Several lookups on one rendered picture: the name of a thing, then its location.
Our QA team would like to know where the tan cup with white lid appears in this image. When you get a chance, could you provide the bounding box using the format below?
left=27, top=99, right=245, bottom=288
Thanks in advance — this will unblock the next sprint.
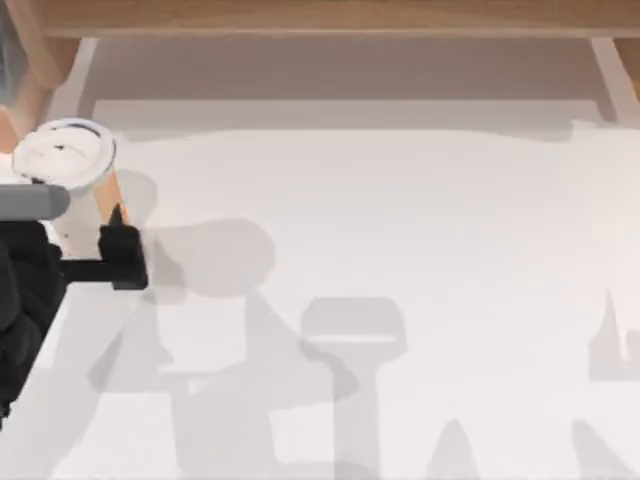
left=10, top=118, right=135, bottom=261

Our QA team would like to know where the pale grey rounded box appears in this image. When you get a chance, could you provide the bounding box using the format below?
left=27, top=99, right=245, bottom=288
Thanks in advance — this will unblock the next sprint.
left=0, top=183, right=72, bottom=222

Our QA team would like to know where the wooden open shelf cabinet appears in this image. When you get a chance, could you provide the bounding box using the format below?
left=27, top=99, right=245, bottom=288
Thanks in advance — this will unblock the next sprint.
left=0, top=0, right=640, bottom=151

